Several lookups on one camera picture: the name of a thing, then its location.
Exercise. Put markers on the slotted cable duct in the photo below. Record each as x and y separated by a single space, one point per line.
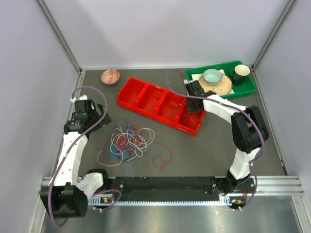
102 201

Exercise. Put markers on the red compartment bin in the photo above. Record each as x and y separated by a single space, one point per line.
159 104

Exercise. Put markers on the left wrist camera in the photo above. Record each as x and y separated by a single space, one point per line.
74 99

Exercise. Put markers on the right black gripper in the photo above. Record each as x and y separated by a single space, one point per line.
190 109

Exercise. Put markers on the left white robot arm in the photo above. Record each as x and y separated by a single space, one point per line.
66 196

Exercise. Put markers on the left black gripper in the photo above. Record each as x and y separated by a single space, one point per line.
105 121

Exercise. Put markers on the dark green mug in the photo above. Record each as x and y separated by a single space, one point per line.
238 74

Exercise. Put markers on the pink patterned bowl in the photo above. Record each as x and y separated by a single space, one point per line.
110 77

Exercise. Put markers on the light blue bowl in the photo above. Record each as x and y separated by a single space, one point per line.
212 76

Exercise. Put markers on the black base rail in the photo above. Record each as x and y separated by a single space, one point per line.
163 188

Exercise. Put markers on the tan ceramic plate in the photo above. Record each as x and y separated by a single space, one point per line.
221 88

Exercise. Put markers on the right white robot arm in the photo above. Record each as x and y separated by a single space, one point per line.
249 130

